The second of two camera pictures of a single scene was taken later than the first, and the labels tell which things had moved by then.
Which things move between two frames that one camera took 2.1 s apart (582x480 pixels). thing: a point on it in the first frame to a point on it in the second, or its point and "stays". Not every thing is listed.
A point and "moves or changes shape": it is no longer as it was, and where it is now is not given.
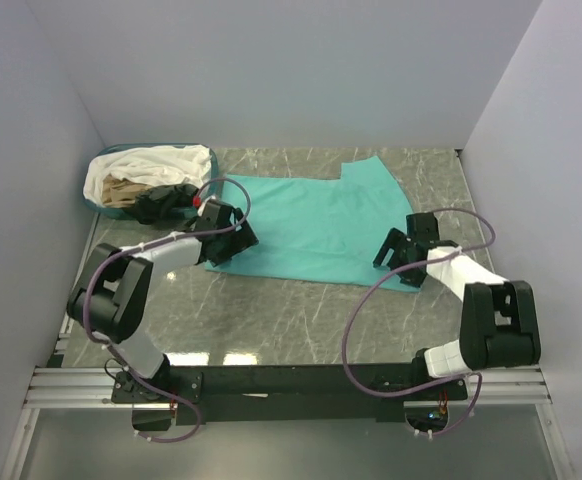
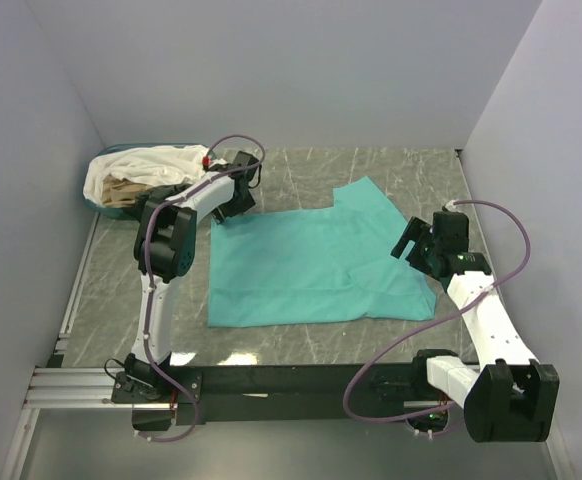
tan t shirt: [120, 193] stays
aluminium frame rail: [58, 387] stays
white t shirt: [186, 164] stays
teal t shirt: [322, 230] moves or changes shape
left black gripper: [243, 239] to [228, 212]
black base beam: [340, 394] stays
